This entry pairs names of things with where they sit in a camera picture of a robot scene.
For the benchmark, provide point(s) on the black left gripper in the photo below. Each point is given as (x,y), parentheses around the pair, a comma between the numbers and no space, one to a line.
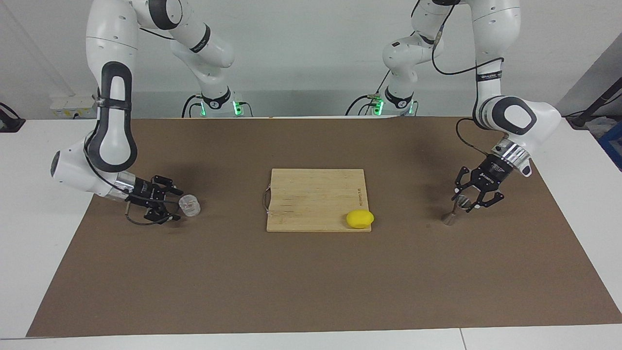
(488,177)

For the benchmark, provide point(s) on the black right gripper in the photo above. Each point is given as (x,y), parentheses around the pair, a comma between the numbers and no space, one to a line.
(146,193)

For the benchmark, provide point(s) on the clear glass cup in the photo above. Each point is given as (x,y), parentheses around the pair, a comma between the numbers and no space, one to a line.
(190,206)

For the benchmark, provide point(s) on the steel cocktail jigger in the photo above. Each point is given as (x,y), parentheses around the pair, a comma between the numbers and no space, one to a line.
(449,219)

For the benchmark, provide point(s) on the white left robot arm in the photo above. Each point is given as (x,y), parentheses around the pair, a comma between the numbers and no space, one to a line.
(515,116)

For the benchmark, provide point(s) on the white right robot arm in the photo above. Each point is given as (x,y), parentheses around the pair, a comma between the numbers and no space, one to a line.
(112,121)

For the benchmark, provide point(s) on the yellow lemon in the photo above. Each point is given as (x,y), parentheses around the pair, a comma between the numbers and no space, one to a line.
(360,219)

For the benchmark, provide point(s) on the blue crate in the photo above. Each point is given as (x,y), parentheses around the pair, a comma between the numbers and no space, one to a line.
(613,143)

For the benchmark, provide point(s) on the wooden cutting board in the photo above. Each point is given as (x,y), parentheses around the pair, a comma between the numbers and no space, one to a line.
(311,199)

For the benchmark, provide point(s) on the black stand leg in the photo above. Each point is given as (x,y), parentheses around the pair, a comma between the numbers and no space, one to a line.
(595,104)

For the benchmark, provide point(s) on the brown table mat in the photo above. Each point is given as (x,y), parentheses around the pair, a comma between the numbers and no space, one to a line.
(311,282)

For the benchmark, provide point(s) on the white wall socket box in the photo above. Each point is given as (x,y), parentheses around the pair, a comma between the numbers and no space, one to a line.
(68,104)

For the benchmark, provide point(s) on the black clamp mount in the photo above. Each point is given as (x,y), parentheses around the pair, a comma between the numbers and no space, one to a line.
(8,124)

